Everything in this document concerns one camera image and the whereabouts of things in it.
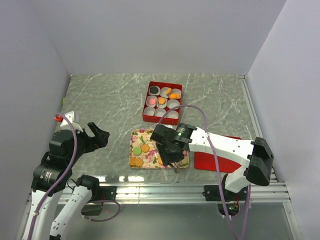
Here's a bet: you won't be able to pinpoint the orange round cookie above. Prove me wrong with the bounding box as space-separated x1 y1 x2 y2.
140 144 150 153

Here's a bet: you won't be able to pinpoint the floral serving tray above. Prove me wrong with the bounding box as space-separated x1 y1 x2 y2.
128 128 190 170

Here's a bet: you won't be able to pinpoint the red box lid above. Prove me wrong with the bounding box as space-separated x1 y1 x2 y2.
189 133 241 173

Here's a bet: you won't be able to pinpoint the aluminium rail frame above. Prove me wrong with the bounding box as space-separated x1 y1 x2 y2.
49 74 292 205

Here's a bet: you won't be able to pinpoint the white paper cup eight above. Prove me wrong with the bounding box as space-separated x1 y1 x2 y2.
154 108 167 118

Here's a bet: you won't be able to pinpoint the pink sandwich cookie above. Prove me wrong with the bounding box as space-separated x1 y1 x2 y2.
148 98 157 105

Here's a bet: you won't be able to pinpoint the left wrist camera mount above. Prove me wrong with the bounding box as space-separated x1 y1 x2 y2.
54 111 83 132

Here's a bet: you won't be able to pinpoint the red cookie box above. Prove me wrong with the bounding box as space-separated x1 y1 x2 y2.
142 81 183 126

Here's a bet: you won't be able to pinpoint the small orange flower cookie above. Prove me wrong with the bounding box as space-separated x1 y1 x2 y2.
158 97 167 105

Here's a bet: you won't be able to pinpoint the white paper cup three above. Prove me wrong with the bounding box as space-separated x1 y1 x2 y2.
169 88 182 98

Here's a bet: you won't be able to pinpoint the white paper cup seven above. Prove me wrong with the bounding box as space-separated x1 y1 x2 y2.
143 106 156 116

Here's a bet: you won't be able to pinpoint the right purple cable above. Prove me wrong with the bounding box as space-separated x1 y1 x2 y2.
158 104 252 240

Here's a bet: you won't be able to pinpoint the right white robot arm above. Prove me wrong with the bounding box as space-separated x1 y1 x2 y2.
150 123 274 202

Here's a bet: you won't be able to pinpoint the green macaron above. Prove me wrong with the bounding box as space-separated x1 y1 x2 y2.
132 146 142 156

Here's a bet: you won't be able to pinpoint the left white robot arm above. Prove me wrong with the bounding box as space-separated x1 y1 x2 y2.
22 122 116 240

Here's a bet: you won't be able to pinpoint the white paper cup five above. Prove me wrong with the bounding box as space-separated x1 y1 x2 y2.
156 98 168 109

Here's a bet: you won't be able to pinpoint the white paper cup two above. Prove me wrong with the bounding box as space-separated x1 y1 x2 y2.
160 87 169 98

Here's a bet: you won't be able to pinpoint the orange fish-shaped cookie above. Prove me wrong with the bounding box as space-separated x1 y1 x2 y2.
169 93 180 99

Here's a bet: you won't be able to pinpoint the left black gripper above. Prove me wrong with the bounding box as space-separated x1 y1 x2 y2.
67 121 110 165

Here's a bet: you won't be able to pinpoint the white paper cup nine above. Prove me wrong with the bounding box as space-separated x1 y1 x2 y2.
165 110 179 119

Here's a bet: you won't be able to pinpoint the metal tongs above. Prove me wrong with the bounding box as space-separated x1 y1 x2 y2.
169 161 181 174

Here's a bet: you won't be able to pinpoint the tan round biscuit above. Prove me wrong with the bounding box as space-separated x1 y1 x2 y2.
165 87 172 96
157 157 163 165

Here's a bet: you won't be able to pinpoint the white paper cup six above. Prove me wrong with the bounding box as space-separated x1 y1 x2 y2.
166 99 180 109

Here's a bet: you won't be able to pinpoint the white paper cup four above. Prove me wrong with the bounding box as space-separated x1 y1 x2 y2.
145 95 158 108

